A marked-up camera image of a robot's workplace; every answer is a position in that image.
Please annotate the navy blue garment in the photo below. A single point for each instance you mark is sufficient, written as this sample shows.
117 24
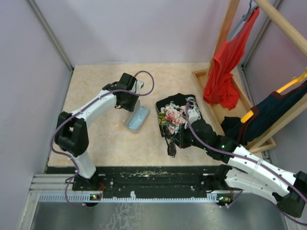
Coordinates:
265 114

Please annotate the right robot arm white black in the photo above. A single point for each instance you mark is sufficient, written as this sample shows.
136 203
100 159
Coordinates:
244 170

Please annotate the thin-framed sunglasses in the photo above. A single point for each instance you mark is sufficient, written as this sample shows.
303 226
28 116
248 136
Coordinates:
171 147

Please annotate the red tank top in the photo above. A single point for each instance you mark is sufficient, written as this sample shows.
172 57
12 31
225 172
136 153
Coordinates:
219 88

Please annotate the wooden clothes rack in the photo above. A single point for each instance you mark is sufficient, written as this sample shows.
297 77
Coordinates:
276 53

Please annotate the black floral t-shirt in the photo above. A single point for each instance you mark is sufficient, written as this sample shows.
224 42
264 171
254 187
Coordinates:
171 111

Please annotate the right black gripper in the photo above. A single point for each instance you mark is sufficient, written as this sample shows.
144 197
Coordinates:
179 138

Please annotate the yellow clothes hanger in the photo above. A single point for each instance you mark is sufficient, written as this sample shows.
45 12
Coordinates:
294 81

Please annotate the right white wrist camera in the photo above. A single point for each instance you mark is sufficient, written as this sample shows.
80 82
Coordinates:
193 115

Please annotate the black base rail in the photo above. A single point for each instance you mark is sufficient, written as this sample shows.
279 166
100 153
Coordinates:
153 182

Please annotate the grey clothes hanger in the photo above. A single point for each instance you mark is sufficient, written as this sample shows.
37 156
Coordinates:
245 16

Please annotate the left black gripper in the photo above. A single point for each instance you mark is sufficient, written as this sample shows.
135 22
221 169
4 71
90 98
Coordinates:
130 108

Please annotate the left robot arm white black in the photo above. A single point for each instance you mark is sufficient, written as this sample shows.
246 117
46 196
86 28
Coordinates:
72 128

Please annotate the light blue cleaning cloth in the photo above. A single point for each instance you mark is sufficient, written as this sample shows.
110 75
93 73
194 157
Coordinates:
138 119

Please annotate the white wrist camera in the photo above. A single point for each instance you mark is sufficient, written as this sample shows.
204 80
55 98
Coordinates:
138 86
193 115

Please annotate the pink glasses case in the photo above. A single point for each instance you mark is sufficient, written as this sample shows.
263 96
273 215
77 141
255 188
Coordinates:
138 104

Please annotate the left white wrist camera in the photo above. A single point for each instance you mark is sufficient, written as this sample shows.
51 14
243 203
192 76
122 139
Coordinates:
138 86

